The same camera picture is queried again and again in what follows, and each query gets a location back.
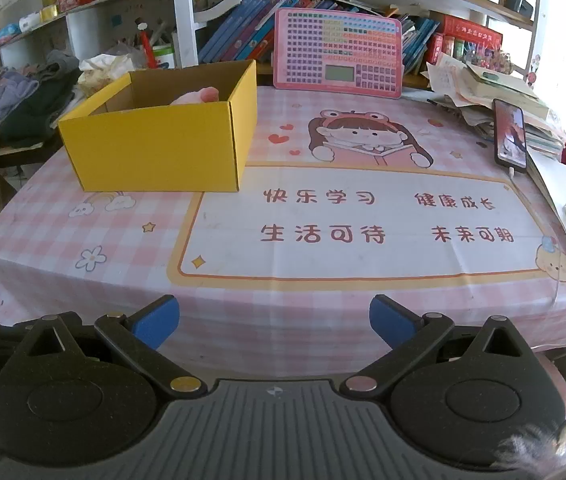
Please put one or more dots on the white and green jar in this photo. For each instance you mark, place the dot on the white and green jar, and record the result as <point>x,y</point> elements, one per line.
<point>164,57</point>

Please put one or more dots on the yellow cardboard box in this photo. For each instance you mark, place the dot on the yellow cardboard box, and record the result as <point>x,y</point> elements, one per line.
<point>153,150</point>

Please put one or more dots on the pink plush toy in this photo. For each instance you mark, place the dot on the pink plush toy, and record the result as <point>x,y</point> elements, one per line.
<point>198,96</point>

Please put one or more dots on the thick red dictionary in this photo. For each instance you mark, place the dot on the thick red dictionary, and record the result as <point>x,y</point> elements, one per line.
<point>449,46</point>
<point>435,49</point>

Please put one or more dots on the row of blue books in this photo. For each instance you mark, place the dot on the row of blue books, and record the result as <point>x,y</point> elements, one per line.
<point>418,42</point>
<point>238,30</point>

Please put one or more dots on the pile of dark clothes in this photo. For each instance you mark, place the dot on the pile of dark clothes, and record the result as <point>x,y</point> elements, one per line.
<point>23,105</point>

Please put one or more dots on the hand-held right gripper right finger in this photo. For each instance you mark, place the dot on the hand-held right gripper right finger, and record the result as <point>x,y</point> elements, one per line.
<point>393,317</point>

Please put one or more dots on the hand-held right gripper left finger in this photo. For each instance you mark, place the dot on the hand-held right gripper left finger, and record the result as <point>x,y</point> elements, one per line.
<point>155,320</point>

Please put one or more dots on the crumpled white bag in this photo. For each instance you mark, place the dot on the crumpled white bag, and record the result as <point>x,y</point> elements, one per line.
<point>105,72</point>

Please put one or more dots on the grey fur trim with bell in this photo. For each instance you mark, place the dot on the grey fur trim with bell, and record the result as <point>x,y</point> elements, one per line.
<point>538,447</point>

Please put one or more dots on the colourful craft ornament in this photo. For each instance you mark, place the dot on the colourful craft ornament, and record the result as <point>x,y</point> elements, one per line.
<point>488,57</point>

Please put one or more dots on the black smartphone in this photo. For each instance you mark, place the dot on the black smartphone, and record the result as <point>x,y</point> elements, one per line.
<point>510,135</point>

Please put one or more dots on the cartoon wall sticker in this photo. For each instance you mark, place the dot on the cartoon wall sticker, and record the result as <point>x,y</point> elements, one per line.
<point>531,67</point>

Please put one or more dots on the pink learning tablet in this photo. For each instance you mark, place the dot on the pink learning tablet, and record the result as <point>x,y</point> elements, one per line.
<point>338,45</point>

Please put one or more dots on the pile of papers and books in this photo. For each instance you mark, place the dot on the pile of papers and books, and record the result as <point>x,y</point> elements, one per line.
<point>468,85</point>

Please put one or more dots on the red and white bottle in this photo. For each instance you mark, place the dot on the red and white bottle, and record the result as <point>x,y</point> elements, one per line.
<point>148,47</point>

